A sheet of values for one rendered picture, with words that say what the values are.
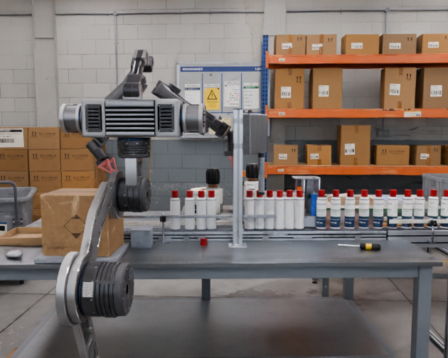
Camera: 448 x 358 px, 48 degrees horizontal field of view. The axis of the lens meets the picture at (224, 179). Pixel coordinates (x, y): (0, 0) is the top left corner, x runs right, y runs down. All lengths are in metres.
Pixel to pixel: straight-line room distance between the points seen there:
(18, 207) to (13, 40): 3.72
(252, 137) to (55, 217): 0.97
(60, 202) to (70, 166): 3.68
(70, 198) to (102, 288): 0.70
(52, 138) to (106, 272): 4.40
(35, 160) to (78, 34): 2.24
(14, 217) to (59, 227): 2.38
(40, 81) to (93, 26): 1.07
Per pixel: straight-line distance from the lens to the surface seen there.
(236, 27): 7.18
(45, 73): 7.61
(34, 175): 6.08
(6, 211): 4.67
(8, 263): 2.37
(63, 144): 5.96
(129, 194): 2.05
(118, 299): 1.65
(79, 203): 2.25
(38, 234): 2.90
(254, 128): 2.42
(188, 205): 2.58
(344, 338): 3.04
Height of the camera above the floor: 1.43
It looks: 6 degrees down
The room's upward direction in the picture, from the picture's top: straight up
